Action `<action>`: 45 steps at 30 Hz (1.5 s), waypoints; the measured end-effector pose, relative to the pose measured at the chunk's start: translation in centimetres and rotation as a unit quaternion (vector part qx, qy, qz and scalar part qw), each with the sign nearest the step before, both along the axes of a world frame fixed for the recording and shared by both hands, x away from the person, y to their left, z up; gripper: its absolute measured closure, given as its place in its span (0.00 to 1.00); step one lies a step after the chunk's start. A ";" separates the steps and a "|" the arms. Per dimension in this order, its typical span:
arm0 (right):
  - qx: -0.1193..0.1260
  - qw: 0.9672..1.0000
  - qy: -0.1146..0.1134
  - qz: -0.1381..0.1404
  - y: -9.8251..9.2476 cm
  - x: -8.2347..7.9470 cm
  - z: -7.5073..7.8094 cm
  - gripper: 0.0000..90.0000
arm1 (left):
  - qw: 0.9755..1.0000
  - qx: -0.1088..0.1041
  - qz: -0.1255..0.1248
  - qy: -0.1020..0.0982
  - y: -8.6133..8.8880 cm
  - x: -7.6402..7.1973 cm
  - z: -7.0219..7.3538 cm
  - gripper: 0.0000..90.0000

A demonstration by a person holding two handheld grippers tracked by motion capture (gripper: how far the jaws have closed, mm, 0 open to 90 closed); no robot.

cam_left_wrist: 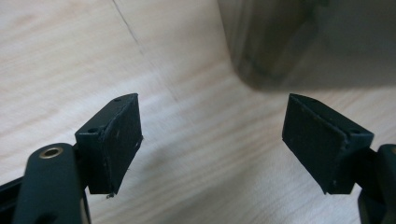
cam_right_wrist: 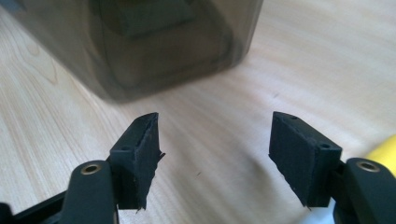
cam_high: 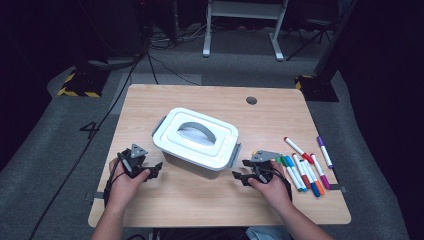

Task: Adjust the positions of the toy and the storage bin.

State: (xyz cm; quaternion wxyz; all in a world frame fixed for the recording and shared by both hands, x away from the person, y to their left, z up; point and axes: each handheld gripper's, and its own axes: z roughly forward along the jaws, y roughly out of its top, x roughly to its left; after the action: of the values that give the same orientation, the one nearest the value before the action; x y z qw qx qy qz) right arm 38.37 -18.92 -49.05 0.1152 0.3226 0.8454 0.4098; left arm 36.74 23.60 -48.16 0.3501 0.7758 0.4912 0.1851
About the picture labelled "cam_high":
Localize purple marker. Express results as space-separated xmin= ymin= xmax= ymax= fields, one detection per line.
xmin=315 ymin=135 xmax=334 ymax=170

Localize red marker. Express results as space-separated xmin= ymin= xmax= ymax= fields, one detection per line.
xmin=283 ymin=136 xmax=315 ymax=165

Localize black tripod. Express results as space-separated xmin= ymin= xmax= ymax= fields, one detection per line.
xmin=285 ymin=18 xmax=338 ymax=62

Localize white lid with grey handle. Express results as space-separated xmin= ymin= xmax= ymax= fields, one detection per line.
xmin=152 ymin=107 xmax=240 ymax=172

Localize dark blue marker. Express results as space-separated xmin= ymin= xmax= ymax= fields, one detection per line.
xmin=298 ymin=159 xmax=321 ymax=198

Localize orange marker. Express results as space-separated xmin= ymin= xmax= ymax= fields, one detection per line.
xmin=303 ymin=159 xmax=326 ymax=197

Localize person's light blue jeans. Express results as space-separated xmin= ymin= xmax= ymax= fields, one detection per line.
xmin=246 ymin=226 xmax=294 ymax=240

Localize light blue marker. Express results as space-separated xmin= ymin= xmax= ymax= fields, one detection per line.
xmin=284 ymin=155 xmax=308 ymax=193

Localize white desk frame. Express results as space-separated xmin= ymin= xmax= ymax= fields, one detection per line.
xmin=202 ymin=0 xmax=290 ymax=62

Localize magenta marker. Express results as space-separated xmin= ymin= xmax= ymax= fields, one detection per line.
xmin=309 ymin=153 xmax=332 ymax=191

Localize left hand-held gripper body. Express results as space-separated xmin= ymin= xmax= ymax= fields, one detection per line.
xmin=116 ymin=143 xmax=154 ymax=179

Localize vermilion marker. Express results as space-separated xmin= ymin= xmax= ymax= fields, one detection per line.
xmin=291 ymin=152 xmax=312 ymax=190

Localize black stand with striped base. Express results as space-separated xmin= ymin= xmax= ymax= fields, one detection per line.
xmin=57 ymin=49 xmax=112 ymax=99
xmin=294 ymin=0 xmax=359 ymax=103

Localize thin black floor cable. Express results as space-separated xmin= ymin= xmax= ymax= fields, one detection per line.
xmin=148 ymin=54 xmax=201 ymax=86

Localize person's left hand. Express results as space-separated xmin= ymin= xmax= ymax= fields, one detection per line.
xmin=106 ymin=158 xmax=152 ymax=213

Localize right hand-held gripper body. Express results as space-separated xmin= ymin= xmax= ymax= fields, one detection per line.
xmin=249 ymin=149 xmax=281 ymax=183

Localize green marker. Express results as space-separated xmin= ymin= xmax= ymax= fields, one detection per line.
xmin=275 ymin=155 xmax=304 ymax=193

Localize person's right hand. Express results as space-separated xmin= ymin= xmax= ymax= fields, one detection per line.
xmin=248 ymin=163 xmax=294 ymax=213

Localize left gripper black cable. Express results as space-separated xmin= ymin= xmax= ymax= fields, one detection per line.
xmin=103 ymin=156 xmax=129 ymax=208

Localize thick black floor cable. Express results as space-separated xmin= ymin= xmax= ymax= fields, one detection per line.
xmin=28 ymin=49 xmax=151 ymax=240

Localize clear box with grey latches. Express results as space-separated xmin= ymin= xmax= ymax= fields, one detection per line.
xmin=151 ymin=114 xmax=243 ymax=173

